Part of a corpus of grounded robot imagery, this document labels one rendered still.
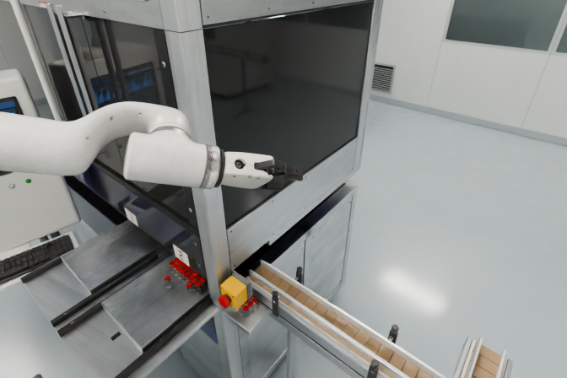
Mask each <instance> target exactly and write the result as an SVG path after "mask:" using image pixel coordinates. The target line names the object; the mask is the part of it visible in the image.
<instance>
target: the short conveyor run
mask: <svg viewBox="0 0 567 378"><path fill-rule="evenodd" d="M302 271H303V268H302V267H297V272H296V278H295V279H292V278H291V277H290V276H288V275H286V274H285V273H283V272H281V271H280V270H278V269H277V268H275V267H274V266H272V265H271V264H269V263H268V262H266V261H264V260H261V265H260V266H259V267H258V268H257V269H256V270H255V271H252V270H251V269H250V270H249V274H250V275H249V276H248V277H246V279H247V280H248V281H250V282H251V287H252V294H253V297H257V298H258V301H259V302H260V303H262V304H263V305H265V306H266V307H267V308H268V309H269V310H270V312H271V313H270V316H271V317H272V318H273V319H275V320H276V321H278V322H279V323H280V324H282V325H283V326H284V327H286V328H287V329H288V330H290V331H291V332H292V333H293V334H294V335H296V336H297V337H298V338H300V339H301V340H303V341H304V342H305V343H307V344H308V345H310V346H311V347H312V348H313V349H314V350H316V351H317V352H318V353H320V354H321V355H323V356H324V357H325V358H327V359H328V360H330V361H331V362H332V363H334V364H335V365H336V366H337V367H338V368H340V369H341V370H343V371H344V372H345V373H347V374H348V375H350V376H351V377H352V378H446V377H445V376H444V375H442V374H441V373H439V372H438V371H436V370H434V369H433V368H431V367H429V366H428V365H427V364H425V363H424V362H422V361H421V360H419V359H417V358H415V357H414V356H412V355H411V354H410V353H408V352H406V351H405V350H403V349H402V348H400V347H398V346H397V345H396V340H397V336H398V330H399V327H398V325H396V324H393V325H392V326H391V330H390V332H389V336H388V339H386V338H384V337H382V336H381V335H380V334H379V333H377V332H375V331H373V330H372V329H370V328H369V327H367V326H366V325H364V324H363V323H361V322H360V321H358V320H356V319H355V318H353V317H352V316H350V315H349V314H347V313H346V312H344V311H343V310H340V309H339V308H337V307H336V306H335V305H333V304H332V303H330V302H328V301H327V300H325V299H323V298H322V297H321V296H319V295H318V294H316V293H314V292H313V291H311V290H310V289H308V288H306V287H305V286H304V285H302V280H303V273H302Z"/></svg>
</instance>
